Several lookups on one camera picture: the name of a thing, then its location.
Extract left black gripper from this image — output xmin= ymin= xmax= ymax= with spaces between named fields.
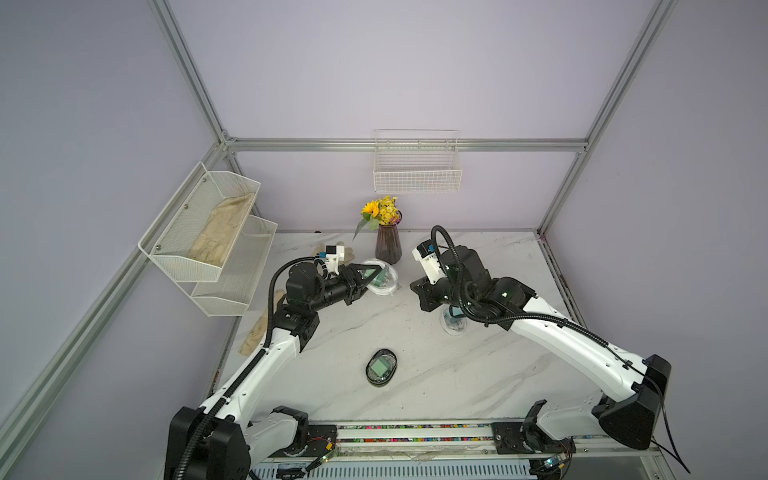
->
xmin=309 ymin=264 xmax=380 ymax=314

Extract clear round case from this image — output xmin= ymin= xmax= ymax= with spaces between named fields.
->
xmin=441 ymin=306 xmax=467 ymax=336
xmin=362 ymin=259 xmax=399 ymax=296

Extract green charger plug front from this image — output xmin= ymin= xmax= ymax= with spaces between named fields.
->
xmin=370 ymin=357 xmax=391 ymax=378

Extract green charger plug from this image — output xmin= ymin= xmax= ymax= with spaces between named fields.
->
xmin=370 ymin=357 xmax=391 ymax=378
xmin=370 ymin=269 xmax=389 ymax=288

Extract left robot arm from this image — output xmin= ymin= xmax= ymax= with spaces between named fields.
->
xmin=164 ymin=256 xmax=382 ymax=479

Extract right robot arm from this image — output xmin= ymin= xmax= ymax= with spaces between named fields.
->
xmin=410 ymin=225 xmax=671 ymax=464

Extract white fabric glove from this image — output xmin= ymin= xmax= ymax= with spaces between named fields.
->
xmin=313 ymin=242 xmax=355 ymax=263

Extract dark ribbed vase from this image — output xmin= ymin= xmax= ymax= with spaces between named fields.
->
xmin=375 ymin=225 xmax=402 ymax=265

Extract yellow flower bouquet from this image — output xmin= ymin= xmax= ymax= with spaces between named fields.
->
xmin=354 ymin=195 xmax=403 ymax=236

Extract beige leather glove table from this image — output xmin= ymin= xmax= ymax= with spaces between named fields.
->
xmin=238 ymin=310 xmax=269 ymax=357

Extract lower white mesh basket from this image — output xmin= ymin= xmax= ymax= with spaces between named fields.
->
xmin=191 ymin=215 xmax=277 ymax=317

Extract white mesh basket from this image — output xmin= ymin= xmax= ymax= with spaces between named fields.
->
xmin=138 ymin=163 xmax=261 ymax=283
xmin=191 ymin=215 xmax=277 ymax=317

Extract beige glove in basket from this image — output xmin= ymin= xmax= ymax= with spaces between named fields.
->
xmin=187 ymin=193 xmax=256 ymax=267

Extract upper white mesh basket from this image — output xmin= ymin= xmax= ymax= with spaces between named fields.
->
xmin=138 ymin=163 xmax=261 ymax=283

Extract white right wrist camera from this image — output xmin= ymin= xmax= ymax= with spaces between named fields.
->
xmin=412 ymin=240 xmax=445 ymax=285

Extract white wire wall basket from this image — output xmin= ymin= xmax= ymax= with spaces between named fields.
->
xmin=373 ymin=129 xmax=463 ymax=195

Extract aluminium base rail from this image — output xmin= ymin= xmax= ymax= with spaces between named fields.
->
xmin=268 ymin=419 xmax=662 ymax=462

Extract aluminium cage frame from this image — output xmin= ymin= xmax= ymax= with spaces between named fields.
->
xmin=1 ymin=1 xmax=676 ymax=461

